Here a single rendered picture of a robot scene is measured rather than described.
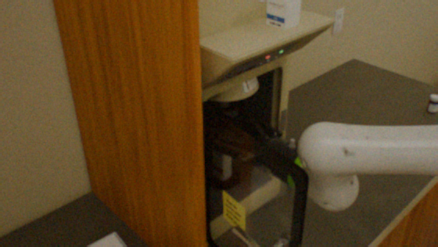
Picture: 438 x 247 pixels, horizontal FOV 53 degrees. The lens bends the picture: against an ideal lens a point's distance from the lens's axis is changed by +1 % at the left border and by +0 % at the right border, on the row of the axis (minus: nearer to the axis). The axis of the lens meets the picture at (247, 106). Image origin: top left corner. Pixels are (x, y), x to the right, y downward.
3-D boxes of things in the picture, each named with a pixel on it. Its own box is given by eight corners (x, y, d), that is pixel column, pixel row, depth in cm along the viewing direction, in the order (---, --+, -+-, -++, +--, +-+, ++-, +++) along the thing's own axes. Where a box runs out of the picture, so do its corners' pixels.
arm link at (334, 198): (342, 230, 93) (370, 192, 97) (335, 199, 84) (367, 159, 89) (291, 198, 102) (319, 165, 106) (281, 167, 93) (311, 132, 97)
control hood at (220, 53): (191, 87, 88) (188, 41, 83) (292, 46, 108) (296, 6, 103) (231, 109, 81) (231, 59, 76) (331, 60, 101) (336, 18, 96)
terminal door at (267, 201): (206, 238, 108) (202, 97, 88) (291, 331, 88) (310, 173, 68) (204, 239, 108) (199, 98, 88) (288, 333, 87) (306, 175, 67)
